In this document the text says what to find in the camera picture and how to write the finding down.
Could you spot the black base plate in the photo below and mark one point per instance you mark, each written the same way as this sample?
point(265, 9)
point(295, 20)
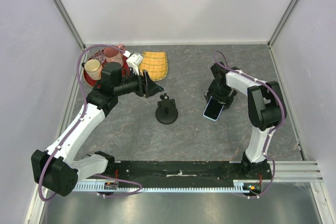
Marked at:
point(185, 172)

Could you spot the red round tray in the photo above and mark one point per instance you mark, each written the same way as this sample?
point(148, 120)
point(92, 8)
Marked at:
point(93, 82)

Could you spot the slotted cable duct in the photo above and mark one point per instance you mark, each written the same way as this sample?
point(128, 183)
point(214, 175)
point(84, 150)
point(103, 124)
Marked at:
point(111, 186)

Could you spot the clear glass cup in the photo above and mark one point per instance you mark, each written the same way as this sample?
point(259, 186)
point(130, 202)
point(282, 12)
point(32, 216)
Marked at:
point(99, 55)

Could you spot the blue smartphone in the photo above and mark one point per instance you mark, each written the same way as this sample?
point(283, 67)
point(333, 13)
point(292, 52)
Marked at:
point(213, 110)

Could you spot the woven bamboo tray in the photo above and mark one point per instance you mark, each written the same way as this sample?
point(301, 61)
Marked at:
point(155, 63)

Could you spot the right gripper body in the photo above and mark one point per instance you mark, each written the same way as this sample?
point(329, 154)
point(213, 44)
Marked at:
point(220, 93)

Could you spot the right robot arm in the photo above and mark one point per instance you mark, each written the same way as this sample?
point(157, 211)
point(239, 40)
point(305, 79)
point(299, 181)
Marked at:
point(266, 109)

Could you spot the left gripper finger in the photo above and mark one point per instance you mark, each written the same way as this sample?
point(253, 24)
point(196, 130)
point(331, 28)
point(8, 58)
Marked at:
point(154, 90)
point(151, 84)

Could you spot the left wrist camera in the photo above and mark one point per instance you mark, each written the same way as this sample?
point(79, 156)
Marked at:
point(134, 60)

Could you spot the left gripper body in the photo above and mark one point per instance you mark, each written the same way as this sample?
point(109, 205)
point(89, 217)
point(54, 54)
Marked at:
point(143, 89)

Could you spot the pink floral mug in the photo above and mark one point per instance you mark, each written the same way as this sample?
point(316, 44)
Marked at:
point(113, 55)

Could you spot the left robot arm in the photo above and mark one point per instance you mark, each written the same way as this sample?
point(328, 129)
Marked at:
point(56, 168)

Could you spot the cream mug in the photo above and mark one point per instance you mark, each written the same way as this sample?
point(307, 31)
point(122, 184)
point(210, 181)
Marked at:
point(93, 68)

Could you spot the black phone stand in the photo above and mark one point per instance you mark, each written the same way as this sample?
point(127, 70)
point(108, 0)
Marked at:
point(166, 113)

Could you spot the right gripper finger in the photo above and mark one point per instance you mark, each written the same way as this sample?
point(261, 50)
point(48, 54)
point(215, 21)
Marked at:
point(228, 100)
point(208, 95)

